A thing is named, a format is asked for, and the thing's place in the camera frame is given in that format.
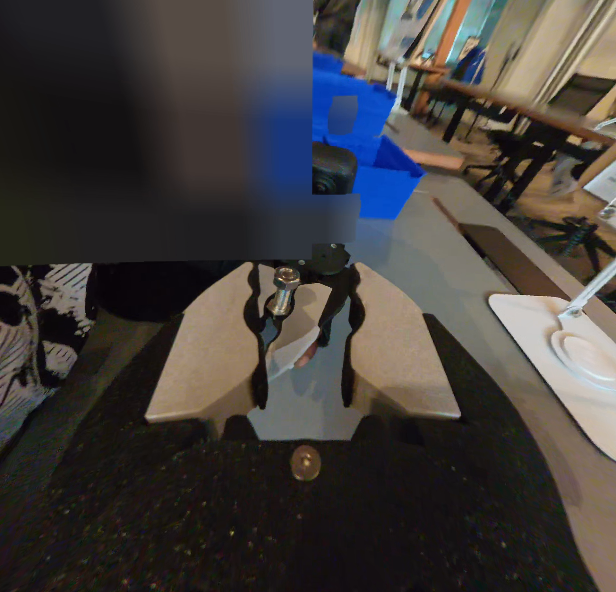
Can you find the grey desk wooden edge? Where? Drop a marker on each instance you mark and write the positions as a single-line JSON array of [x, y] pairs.
[[433, 158]]

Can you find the silver hex bolt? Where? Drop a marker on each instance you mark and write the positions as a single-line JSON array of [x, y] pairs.
[[280, 300]]

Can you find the person's left forearm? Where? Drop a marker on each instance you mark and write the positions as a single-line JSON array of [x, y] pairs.
[[168, 288]]

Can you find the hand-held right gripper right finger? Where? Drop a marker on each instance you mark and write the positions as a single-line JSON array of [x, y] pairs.
[[399, 361]]

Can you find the black office chair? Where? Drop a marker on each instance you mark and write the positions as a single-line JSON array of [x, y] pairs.
[[582, 96]]

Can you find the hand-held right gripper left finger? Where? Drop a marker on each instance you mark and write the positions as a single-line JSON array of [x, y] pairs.
[[207, 361]]

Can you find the person's left hand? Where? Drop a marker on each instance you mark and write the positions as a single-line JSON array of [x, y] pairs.
[[308, 356]]

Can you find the white document stand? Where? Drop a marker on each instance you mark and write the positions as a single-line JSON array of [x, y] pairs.
[[539, 332], [414, 9]]

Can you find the blue plastic bin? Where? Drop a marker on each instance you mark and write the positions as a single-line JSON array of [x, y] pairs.
[[370, 105], [385, 187]]

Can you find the person's black printed shirt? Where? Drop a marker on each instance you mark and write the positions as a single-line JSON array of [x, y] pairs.
[[29, 336]]

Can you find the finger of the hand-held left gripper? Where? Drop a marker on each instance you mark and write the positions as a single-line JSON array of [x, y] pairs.
[[334, 308], [303, 322]]

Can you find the wooden desk black legs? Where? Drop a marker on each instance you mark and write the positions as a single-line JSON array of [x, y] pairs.
[[529, 115]]

